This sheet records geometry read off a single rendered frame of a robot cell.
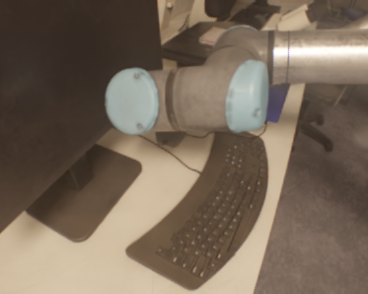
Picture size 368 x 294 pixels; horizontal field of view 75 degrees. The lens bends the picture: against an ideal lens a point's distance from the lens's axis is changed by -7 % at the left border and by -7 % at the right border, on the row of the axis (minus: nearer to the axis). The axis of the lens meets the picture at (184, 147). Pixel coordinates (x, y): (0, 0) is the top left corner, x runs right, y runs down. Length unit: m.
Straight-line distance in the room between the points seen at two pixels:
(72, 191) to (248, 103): 0.47
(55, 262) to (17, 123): 0.31
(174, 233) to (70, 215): 0.23
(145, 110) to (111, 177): 0.35
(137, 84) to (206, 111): 0.10
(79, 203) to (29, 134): 0.27
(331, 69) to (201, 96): 0.21
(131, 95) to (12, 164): 0.18
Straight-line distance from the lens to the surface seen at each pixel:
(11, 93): 0.37
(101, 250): 0.57
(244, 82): 0.31
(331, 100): 1.75
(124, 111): 0.35
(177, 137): 0.51
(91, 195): 0.63
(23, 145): 0.39
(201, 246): 0.53
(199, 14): 1.46
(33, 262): 0.60
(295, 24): 0.73
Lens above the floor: 1.25
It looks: 43 degrees down
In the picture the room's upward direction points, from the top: 3 degrees clockwise
